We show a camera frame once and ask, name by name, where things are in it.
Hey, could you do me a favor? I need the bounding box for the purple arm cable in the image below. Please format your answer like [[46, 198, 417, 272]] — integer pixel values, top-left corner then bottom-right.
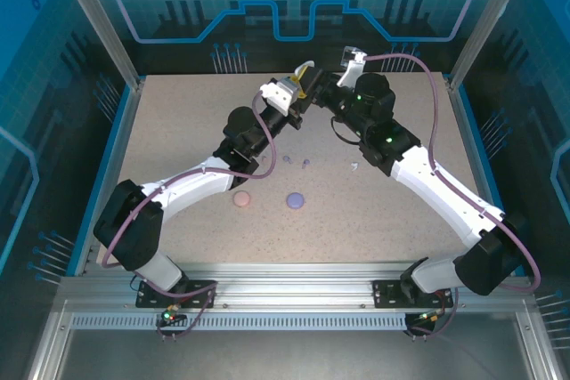
[[102, 90, 276, 337], [363, 53, 542, 336]]

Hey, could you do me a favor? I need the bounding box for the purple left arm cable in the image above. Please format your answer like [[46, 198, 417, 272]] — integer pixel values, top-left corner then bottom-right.
[[102, 90, 276, 337]]

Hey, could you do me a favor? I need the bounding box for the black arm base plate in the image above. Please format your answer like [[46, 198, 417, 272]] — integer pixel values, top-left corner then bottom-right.
[[135, 279, 219, 309], [372, 279, 454, 309]]

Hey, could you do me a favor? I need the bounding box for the slotted metal strip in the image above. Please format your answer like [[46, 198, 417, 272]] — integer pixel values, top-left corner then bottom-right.
[[69, 313, 409, 332]]

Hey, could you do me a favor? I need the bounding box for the aluminium table side rail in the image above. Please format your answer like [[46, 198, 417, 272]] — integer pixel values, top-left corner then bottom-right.
[[444, 75, 507, 221], [75, 77, 146, 277]]

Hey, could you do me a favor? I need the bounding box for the small LED connector board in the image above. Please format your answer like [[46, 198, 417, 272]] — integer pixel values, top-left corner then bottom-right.
[[155, 303, 188, 328], [405, 308, 446, 336]]

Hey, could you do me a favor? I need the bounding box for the aluminium frame post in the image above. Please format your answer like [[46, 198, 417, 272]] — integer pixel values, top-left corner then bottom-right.
[[447, 0, 538, 92], [49, 0, 146, 90]]

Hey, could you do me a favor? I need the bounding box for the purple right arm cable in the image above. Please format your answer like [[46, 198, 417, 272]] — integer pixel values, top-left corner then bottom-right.
[[363, 53, 542, 336]]

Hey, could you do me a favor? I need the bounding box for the long aluminium mounting rail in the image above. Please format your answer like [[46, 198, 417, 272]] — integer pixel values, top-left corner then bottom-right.
[[57, 262, 533, 310]]

